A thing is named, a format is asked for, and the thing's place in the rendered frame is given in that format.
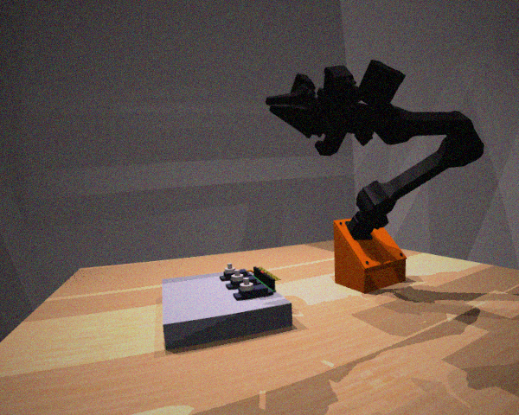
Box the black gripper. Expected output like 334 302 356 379
266 73 358 156

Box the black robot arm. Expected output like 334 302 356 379
317 60 484 240

